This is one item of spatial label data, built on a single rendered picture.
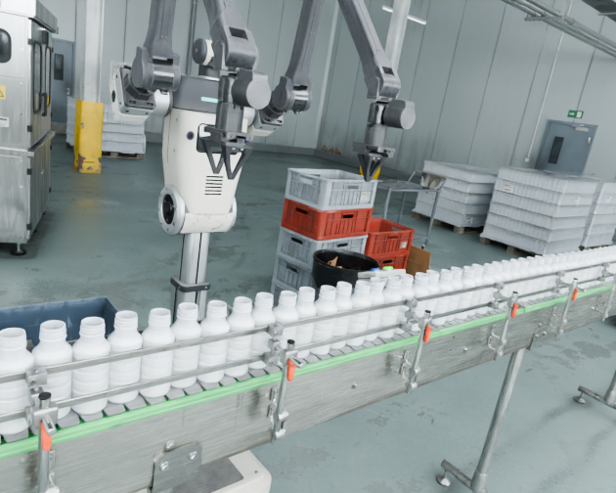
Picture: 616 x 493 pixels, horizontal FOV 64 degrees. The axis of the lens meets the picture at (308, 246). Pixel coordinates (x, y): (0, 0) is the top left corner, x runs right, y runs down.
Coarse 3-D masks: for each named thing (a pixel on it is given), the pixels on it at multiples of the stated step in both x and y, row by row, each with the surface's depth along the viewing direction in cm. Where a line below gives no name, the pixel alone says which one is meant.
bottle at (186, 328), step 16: (192, 304) 97; (192, 320) 94; (176, 336) 94; (192, 336) 94; (176, 352) 95; (192, 352) 95; (176, 368) 96; (192, 368) 97; (176, 384) 96; (192, 384) 98
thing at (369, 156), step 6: (354, 144) 134; (354, 150) 134; (360, 150) 132; (366, 150) 131; (366, 156) 131; (372, 156) 130; (378, 156) 132; (366, 162) 132; (378, 162) 134; (366, 168) 133; (366, 174) 134; (372, 174) 135; (366, 180) 135
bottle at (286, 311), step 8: (280, 296) 109; (288, 296) 108; (280, 304) 109; (288, 304) 108; (280, 312) 109; (288, 312) 109; (296, 312) 110; (280, 320) 108; (288, 320) 108; (288, 328) 109; (280, 336) 109; (288, 336) 110
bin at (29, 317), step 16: (32, 304) 131; (48, 304) 134; (64, 304) 136; (80, 304) 139; (96, 304) 142; (112, 304) 139; (0, 320) 127; (16, 320) 130; (32, 320) 132; (48, 320) 135; (64, 320) 138; (80, 320) 141; (112, 320) 139; (32, 336) 134
